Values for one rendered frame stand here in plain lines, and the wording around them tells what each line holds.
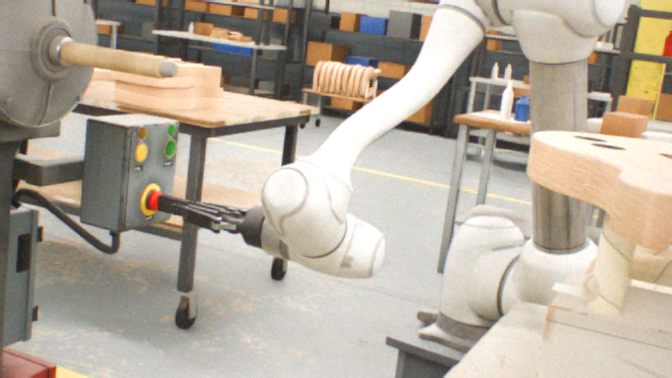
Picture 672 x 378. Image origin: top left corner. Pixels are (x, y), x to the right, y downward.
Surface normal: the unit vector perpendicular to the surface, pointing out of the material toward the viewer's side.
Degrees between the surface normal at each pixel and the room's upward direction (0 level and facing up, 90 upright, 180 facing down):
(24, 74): 95
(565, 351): 90
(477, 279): 87
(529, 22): 114
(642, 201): 90
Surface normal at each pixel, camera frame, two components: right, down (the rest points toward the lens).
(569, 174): -0.87, -0.01
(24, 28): 0.84, 0.14
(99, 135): -0.43, 0.12
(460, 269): -0.68, 0.04
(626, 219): -0.98, -0.09
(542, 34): -0.62, 0.47
